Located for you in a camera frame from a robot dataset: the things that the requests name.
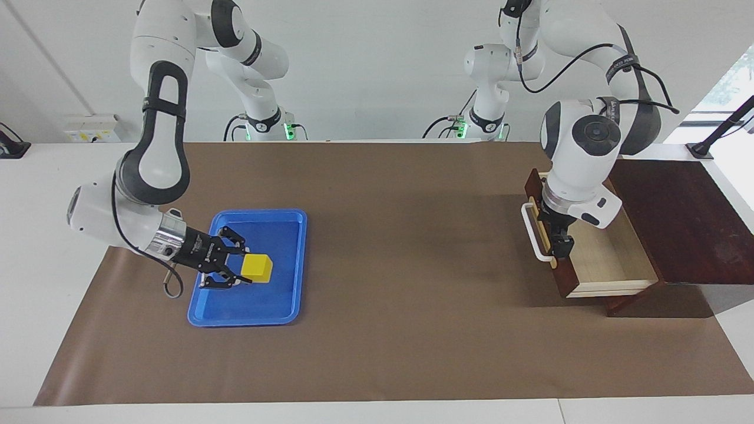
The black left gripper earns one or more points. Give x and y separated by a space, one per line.
556 221

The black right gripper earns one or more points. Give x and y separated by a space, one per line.
197 252

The yellow cube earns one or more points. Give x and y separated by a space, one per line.
257 270

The wooden drawer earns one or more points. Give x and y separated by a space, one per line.
612 265

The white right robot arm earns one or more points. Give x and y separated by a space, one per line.
159 159

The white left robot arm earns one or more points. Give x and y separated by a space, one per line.
580 165

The blue plastic tray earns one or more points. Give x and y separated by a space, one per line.
277 300

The dark wooden cabinet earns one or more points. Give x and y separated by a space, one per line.
695 224

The brown table mat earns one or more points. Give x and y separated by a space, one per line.
412 330

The bright window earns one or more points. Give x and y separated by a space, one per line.
733 76

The white wall socket box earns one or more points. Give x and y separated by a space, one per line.
91 128

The black clamp mount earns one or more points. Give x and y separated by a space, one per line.
12 147

